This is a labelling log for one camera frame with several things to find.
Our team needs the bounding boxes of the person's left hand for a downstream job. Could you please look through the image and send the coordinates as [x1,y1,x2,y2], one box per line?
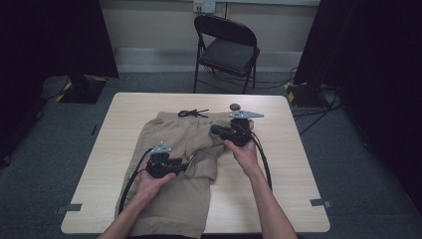
[135,163,177,204]

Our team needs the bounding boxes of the grey tape strip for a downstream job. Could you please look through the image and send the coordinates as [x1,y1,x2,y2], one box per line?
[55,203,83,215]
[310,197,333,210]

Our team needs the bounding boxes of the black folding chair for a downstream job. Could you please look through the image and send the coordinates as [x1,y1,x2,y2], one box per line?
[192,14,261,96]

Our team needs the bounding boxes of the black stand base striped tape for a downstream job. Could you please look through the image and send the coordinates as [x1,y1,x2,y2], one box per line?
[284,81,333,109]
[55,75,109,105]

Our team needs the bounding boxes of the white wall outlet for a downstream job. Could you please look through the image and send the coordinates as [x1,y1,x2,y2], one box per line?
[193,0,217,15]

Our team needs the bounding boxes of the tan shorts with black drawstring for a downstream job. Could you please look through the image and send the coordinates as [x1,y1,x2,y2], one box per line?
[113,108,255,239]

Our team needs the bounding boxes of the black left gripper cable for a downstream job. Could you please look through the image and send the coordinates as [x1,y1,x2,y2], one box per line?
[117,146,155,215]

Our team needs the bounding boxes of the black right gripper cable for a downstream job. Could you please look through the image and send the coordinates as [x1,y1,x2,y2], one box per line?
[250,131,274,192]

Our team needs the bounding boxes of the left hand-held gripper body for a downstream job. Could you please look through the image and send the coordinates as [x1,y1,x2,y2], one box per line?
[145,141,174,179]

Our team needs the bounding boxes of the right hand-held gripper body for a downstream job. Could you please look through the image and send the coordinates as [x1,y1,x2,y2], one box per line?
[228,110,265,148]

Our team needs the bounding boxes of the black curtain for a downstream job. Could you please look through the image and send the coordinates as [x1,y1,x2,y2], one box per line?
[293,0,422,213]
[0,0,119,160]

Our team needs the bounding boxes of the person's right hand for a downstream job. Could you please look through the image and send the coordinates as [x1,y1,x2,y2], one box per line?
[223,139,263,179]

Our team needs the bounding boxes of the black floor cables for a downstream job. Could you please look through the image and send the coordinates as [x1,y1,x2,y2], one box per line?
[202,65,343,136]

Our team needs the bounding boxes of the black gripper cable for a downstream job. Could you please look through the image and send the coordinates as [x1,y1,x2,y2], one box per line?
[117,146,155,215]
[250,131,274,192]

